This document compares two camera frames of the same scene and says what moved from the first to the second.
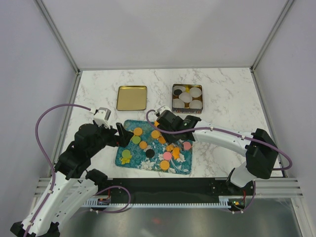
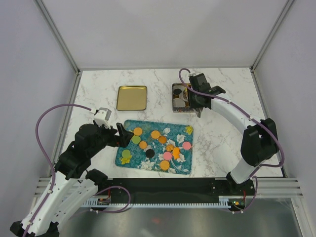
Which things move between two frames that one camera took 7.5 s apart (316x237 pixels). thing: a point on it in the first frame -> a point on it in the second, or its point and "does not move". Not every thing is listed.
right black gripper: x=168 y=139 -> x=192 y=103
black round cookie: x=177 y=92 does not move
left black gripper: x=123 y=139 does not move
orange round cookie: x=155 y=134 does not move
